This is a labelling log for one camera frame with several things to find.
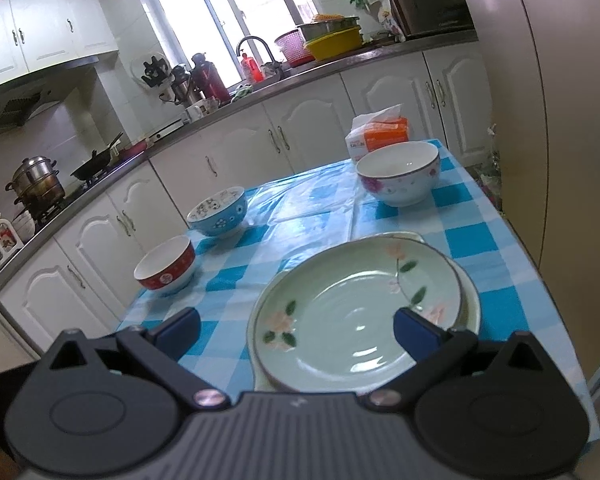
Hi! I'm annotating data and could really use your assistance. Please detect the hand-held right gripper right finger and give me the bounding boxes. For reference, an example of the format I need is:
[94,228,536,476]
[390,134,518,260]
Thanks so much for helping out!
[362,306,548,413]

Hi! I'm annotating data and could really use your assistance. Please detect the blue cartoon bowl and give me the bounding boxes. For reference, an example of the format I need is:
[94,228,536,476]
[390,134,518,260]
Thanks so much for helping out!
[186,186,248,238]

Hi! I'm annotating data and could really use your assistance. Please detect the silver thermos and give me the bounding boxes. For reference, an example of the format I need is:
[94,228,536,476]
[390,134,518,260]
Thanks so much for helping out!
[170,64,201,106]

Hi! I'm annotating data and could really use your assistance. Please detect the black wok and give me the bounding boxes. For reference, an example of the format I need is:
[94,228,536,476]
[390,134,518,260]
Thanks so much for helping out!
[70,132,125,182]

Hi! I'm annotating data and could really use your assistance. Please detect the green floral round plate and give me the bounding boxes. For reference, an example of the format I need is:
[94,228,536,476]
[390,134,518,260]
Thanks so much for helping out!
[247,237,463,393]

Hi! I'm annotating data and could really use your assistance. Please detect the orange tissue pack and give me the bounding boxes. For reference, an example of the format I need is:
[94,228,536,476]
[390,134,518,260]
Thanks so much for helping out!
[345,104,411,162]

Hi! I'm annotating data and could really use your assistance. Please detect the range hood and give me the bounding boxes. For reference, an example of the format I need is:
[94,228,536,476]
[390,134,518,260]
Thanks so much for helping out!
[0,52,101,143]

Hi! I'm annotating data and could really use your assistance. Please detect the patterned bag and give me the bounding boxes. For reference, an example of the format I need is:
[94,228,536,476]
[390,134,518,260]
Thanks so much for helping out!
[475,125,503,211]

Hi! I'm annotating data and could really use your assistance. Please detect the white base cabinets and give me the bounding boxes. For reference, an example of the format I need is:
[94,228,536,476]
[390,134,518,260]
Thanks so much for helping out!
[0,50,496,351]

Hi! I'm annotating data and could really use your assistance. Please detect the blue checked tablecloth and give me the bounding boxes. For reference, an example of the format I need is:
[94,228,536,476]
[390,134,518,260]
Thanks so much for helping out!
[115,139,596,441]

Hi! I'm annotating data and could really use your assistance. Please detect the floral plastic bag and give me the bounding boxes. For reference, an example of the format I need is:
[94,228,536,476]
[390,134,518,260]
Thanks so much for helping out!
[377,0,406,40]

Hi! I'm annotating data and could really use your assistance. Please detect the pink plastic basket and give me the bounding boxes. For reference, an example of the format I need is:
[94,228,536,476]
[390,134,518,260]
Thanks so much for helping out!
[274,30,313,67]

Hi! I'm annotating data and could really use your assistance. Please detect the plain white plate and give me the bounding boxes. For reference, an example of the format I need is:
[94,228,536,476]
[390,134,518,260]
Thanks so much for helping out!
[254,255,482,392]

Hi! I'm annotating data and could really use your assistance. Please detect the red bowl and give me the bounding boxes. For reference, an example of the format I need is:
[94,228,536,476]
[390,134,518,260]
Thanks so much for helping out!
[133,235,197,296]

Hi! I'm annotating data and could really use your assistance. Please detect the cream refrigerator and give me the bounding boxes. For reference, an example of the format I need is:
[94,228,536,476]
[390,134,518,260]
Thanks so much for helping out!
[450,0,600,401]

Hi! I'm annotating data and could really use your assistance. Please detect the flat cooktop board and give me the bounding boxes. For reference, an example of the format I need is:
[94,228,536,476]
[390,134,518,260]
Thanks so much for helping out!
[147,119,186,140]

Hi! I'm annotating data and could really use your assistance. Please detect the white pink-flower bowl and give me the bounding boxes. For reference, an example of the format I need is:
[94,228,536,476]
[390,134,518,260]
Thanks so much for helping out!
[356,141,441,207]

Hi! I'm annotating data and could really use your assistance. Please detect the white upper cabinets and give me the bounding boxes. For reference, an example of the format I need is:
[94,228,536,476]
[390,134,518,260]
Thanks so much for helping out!
[0,0,120,93]

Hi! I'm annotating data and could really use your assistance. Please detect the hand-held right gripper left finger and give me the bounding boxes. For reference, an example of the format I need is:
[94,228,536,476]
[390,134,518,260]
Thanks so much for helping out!
[45,306,232,411]

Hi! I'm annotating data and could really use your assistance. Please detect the steel steamer pot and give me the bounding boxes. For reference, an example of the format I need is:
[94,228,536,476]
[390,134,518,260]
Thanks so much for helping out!
[6,156,67,211]

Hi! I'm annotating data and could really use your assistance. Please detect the chrome faucet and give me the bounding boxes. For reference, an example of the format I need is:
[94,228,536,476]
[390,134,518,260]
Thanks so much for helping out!
[236,36,283,81]

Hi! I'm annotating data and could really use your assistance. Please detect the kitchen window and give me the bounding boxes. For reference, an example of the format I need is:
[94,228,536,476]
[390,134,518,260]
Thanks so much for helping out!
[142,0,321,86]

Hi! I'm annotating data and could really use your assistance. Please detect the dark red thermos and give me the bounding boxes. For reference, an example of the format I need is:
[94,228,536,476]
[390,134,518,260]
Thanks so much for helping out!
[189,52,230,103]

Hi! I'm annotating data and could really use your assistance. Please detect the red detergent bottle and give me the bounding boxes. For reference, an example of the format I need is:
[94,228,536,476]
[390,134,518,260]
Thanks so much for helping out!
[240,53,265,83]

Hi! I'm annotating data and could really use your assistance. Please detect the stack of white bowls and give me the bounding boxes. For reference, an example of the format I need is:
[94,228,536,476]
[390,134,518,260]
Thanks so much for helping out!
[12,210,36,241]

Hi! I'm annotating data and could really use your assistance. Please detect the dark kitchen countertop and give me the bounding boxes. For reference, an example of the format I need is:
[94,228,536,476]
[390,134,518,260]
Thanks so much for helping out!
[0,30,481,296]

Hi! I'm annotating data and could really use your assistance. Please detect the metal tray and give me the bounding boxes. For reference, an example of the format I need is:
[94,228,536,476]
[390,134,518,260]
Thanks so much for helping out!
[296,16,361,41]

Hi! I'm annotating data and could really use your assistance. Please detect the knife rack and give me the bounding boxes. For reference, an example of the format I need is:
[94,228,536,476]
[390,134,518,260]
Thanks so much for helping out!
[141,54,172,88]

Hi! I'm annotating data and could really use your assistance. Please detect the yellow plastic basin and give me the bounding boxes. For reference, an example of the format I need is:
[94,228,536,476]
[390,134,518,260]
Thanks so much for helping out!
[304,27,363,61]

